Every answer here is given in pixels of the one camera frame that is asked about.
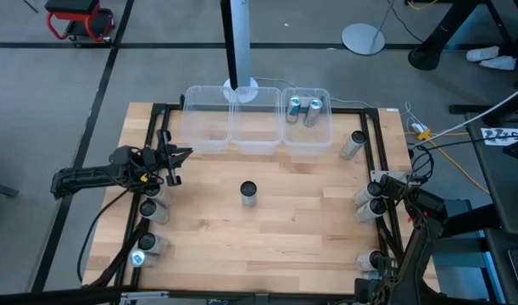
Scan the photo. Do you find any person's leg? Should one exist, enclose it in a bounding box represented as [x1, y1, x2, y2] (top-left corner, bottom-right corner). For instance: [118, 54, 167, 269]
[498, 37, 518, 58]

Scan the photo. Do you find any handwritten paper label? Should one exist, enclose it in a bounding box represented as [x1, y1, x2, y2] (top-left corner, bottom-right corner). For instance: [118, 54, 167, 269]
[481, 126, 518, 147]

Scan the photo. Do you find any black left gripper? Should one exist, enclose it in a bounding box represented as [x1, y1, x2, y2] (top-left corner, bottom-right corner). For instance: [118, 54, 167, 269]
[142, 130, 194, 187]

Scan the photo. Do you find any red black rolling stool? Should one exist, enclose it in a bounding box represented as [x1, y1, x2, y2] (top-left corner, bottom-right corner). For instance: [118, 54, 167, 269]
[44, 0, 115, 43]

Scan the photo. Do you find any person's white shoe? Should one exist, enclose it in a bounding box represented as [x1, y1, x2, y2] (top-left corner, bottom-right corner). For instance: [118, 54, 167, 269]
[465, 45, 501, 63]
[478, 55, 518, 71]

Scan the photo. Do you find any black aluminium table frame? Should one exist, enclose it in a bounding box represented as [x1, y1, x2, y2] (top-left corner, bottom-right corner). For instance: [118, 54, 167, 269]
[88, 103, 440, 297]

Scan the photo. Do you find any long white cable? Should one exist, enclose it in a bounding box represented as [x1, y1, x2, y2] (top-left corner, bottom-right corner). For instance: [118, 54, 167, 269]
[410, 80, 518, 149]

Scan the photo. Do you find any clear plastic storage bin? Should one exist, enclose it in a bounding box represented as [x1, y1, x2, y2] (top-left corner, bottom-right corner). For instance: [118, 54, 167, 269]
[229, 86, 284, 156]
[181, 85, 236, 154]
[281, 87, 334, 158]

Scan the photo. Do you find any yellow cable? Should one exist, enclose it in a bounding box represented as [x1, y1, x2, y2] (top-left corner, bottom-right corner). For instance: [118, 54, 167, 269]
[415, 129, 492, 197]

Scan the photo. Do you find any black floor cable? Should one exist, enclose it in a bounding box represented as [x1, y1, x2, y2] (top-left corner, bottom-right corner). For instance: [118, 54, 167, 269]
[75, 186, 135, 284]

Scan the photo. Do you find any black desk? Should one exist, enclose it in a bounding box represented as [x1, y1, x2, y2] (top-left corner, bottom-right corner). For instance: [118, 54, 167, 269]
[465, 108, 518, 305]

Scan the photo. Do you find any black desk foot bar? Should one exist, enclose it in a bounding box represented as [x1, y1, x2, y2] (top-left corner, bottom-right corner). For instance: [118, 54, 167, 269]
[448, 103, 497, 116]

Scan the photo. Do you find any grey round floor stand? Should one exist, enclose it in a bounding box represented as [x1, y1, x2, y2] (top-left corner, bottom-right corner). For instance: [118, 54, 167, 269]
[341, 0, 398, 57]

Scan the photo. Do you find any grey chair foot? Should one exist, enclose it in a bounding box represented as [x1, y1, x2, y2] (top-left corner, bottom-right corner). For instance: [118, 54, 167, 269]
[0, 180, 20, 199]

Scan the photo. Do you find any white round disc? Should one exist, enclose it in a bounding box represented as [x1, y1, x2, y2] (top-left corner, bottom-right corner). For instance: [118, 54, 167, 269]
[219, 0, 259, 105]

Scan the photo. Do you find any blue grey chair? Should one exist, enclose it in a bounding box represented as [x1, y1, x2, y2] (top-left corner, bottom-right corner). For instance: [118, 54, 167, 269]
[419, 198, 508, 300]

